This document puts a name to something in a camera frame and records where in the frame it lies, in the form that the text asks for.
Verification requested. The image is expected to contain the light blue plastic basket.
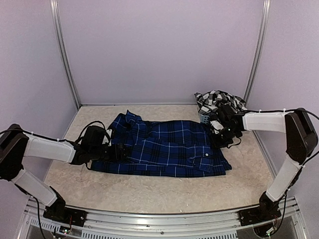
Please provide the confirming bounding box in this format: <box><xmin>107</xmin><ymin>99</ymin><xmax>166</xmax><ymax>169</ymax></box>
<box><xmin>199</xmin><ymin>114</ymin><xmax>211</xmax><ymax>124</ymax></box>

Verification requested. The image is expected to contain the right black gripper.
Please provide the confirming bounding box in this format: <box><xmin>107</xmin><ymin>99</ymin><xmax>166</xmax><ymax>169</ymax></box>
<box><xmin>210</xmin><ymin>125</ymin><xmax>240</xmax><ymax>149</ymax></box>

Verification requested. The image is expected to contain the right aluminium frame post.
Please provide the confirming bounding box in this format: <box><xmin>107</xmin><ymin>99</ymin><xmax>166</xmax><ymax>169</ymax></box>
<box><xmin>244</xmin><ymin>0</ymin><xmax>271</xmax><ymax>103</ymax></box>

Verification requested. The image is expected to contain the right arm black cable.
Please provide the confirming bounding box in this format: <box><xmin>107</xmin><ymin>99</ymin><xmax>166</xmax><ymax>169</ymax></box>
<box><xmin>284</xmin><ymin>107</ymin><xmax>319</xmax><ymax>162</ymax></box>

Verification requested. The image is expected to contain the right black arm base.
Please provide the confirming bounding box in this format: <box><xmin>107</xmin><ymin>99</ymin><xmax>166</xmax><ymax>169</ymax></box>
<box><xmin>238</xmin><ymin>192</ymin><xmax>281</xmax><ymax>226</ymax></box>

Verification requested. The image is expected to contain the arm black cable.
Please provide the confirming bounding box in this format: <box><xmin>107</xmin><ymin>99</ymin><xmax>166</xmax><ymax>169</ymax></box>
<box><xmin>284</xmin><ymin>107</ymin><xmax>319</xmax><ymax>162</ymax></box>
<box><xmin>77</xmin><ymin>120</ymin><xmax>107</xmax><ymax>140</ymax></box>

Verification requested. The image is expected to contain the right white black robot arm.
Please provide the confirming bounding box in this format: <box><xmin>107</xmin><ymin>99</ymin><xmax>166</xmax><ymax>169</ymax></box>
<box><xmin>209</xmin><ymin>105</ymin><xmax>319</xmax><ymax>202</ymax></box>

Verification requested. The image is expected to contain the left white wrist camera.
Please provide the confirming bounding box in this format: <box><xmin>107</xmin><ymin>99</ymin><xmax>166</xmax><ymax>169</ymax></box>
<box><xmin>106</xmin><ymin>128</ymin><xmax>114</xmax><ymax>146</ymax></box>

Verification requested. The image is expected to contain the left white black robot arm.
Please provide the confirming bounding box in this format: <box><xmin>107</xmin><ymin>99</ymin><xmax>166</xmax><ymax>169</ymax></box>
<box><xmin>0</xmin><ymin>120</ymin><xmax>129</xmax><ymax>222</ymax></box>

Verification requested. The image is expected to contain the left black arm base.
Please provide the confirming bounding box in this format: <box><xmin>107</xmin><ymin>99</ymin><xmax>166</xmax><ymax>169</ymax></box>
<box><xmin>43</xmin><ymin>192</ymin><xmax>87</xmax><ymax>227</ymax></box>

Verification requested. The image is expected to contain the front aluminium rail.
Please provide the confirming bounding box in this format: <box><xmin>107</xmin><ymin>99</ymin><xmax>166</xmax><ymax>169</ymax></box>
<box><xmin>17</xmin><ymin>198</ymin><xmax>309</xmax><ymax>239</ymax></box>

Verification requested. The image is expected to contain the aluminium frame post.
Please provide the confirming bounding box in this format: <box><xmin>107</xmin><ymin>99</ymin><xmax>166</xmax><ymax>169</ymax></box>
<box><xmin>244</xmin><ymin>0</ymin><xmax>271</xmax><ymax>103</ymax></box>
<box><xmin>49</xmin><ymin>0</ymin><xmax>82</xmax><ymax>110</ymax></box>

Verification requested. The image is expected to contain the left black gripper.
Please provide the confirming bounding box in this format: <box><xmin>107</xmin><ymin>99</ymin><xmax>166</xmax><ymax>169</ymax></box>
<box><xmin>90</xmin><ymin>143</ymin><xmax>131</xmax><ymax>161</ymax></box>

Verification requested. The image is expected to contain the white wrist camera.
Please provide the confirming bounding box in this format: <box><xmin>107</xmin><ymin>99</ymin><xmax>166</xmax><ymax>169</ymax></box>
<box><xmin>210</xmin><ymin>120</ymin><xmax>224</xmax><ymax>134</ymax></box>
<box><xmin>106</xmin><ymin>128</ymin><xmax>114</xmax><ymax>146</ymax></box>

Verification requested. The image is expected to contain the black white checkered shirt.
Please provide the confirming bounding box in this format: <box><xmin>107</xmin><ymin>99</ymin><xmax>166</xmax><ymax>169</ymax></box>
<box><xmin>194</xmin><ymin>90</ymin><xmax>247</xmax><ymax>115</ymax></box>

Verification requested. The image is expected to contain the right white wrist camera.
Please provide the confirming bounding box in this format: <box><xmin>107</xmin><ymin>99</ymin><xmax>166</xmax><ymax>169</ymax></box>
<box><xmin>210</xmin><ymin>120</ymin><xmax>224</xmax><ymax>134</ymax></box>

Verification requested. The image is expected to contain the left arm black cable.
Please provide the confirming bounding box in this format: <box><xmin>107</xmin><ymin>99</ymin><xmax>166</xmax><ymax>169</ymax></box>
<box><xmin>77</xmin><ymin>120</ymin><xmax>107</xmax><ymax>140</ymax></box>

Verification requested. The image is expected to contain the left aluminium frame post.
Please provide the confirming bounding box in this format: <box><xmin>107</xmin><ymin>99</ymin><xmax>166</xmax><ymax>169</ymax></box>
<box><xmin>49</xmin><ymin>0</ymin><xmax>82</xmax><ymax>110</ymax></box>

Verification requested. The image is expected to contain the blue plaid long sleeve shirt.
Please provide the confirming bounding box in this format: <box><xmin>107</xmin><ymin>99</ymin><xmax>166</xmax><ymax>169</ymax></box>
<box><xmin>91</xmin><ymin>112</ymin><xmax>232</xmax><ymax>178</ymax></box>

